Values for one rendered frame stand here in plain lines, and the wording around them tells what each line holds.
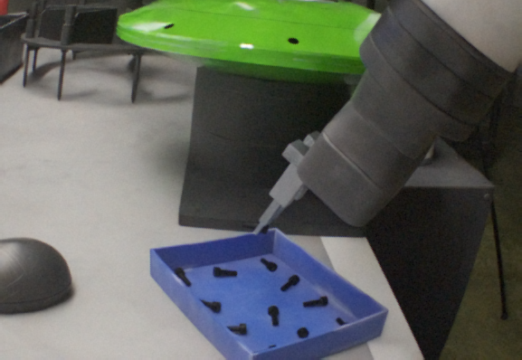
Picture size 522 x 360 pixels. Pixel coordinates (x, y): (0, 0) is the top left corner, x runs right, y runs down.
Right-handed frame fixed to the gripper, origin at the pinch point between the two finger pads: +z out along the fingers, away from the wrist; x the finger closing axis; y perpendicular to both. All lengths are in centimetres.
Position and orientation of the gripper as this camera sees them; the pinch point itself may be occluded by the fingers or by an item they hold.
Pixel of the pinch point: (260, 229)
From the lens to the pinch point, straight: 38.4
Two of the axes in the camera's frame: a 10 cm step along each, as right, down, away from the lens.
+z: -4.8, 7.1, 5.2
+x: 5.1, -2.5, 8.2
